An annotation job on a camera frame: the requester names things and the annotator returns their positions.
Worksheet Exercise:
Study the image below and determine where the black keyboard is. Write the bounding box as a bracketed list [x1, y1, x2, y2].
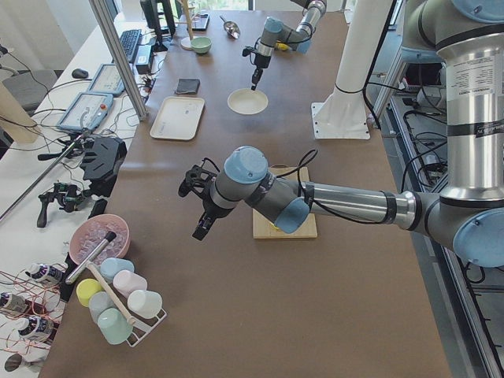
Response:
[120, 29, 142, 63]

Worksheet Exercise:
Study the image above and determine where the pink cup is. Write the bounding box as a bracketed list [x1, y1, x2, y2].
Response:
[113, 269, 148, 298]

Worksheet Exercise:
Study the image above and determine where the mint green cup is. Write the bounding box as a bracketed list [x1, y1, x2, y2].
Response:
[97, 308, 133, 345]

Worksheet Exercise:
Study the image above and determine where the folded grey cloth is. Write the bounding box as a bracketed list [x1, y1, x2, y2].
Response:
[174, 78, 200, 95]

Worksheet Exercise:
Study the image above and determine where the yellow cup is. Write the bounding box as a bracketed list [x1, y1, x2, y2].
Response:
[76, 278, 103, 307]

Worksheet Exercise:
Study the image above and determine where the blue cup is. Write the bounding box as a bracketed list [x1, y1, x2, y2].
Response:
[99, 258, 135, 283]

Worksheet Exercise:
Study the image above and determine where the wooden stand with base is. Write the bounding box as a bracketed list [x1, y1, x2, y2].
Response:
[176, 0, 194, 50]

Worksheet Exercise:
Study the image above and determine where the black plastic housing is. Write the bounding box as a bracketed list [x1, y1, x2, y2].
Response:
[80, 137, 127, 197]

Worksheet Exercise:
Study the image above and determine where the teach pendant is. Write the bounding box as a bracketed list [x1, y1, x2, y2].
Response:
[56, 92, 113, 132]
[87, 64, 125, 97]

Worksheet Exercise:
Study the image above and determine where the cream rabbit tray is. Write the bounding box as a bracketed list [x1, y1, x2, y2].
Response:
[150, 96, 205, 141]

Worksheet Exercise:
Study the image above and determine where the grey cup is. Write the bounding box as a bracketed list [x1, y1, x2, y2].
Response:
[88, 291, 116, 324]

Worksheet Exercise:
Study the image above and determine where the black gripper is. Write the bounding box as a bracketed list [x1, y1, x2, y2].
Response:
[192, 191, 232, 241]
[250, 53, 268, 91]

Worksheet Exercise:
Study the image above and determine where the white cup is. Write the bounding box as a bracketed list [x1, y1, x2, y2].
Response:
[128, 290, 162, 319]

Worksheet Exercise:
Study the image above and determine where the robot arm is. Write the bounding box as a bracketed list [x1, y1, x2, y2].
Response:
[242, 1, 327, 91]
[179, 1, 503, 268]

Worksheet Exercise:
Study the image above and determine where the green bowl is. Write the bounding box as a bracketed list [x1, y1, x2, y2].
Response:
[191, 36, 212, 54]

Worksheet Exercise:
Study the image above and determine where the near teach pendant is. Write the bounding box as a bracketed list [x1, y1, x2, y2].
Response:
[56, 92, 113, 132]

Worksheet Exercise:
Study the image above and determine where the aluminium frame post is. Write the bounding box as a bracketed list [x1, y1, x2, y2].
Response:
[89, 0, 148, 121]

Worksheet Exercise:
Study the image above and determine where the metal scoop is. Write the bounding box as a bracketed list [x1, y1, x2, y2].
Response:
[220, 15, 241, 39]

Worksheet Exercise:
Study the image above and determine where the metal muddler black tip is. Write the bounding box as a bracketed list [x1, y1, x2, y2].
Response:
[65, 231, 117, 285]

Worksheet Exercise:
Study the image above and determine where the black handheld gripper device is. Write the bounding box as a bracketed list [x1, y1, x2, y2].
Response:
[36, 182, 91, 228]

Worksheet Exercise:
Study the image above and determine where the upper whole lemon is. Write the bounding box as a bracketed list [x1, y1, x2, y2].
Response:
[275, 43, 290, 51]

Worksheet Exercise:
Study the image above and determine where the wooden cutting board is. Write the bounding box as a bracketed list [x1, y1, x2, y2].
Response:
[252, 165, 317, 239]

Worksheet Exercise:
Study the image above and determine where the black computer mouse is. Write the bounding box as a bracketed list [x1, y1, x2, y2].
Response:
[72, 69, 89, 79]

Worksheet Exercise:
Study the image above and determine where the cream round plate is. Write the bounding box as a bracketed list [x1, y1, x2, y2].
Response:
[228, 88, 269, 115]

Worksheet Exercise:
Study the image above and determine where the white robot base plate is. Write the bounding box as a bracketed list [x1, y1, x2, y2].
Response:
[310, 101, 370, 139]

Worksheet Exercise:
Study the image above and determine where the pink bowl with ice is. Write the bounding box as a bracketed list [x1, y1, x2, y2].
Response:
[69, 214, 131, 265]

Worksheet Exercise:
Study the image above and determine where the far teach pendant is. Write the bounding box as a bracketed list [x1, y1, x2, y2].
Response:
[87, 64, 125, 97]

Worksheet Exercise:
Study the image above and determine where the white cup rack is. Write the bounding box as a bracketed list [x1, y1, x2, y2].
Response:
[126, 309, 169, 347]

